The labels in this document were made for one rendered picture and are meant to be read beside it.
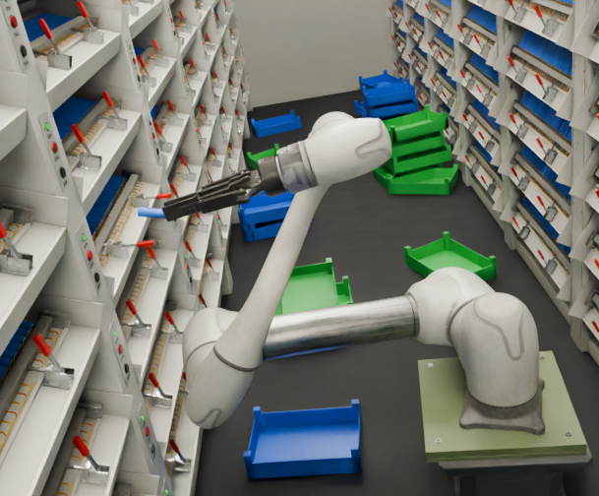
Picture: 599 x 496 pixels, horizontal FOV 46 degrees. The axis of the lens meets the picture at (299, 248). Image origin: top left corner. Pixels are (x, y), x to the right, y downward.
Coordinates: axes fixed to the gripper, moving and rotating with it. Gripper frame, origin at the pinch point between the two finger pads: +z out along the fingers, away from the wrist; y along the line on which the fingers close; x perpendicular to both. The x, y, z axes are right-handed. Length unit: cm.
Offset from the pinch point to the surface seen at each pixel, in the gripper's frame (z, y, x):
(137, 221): 17.2, -22.7, 7.7
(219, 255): 25, -118, 64
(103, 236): 20.0, -7.7, 3.3
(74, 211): 12.7, 17.0, -11.1
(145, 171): 18, -48, 4
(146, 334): 20.1, -4.2, 26.3
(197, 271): 23, -72, 46
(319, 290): -9, -90, 76
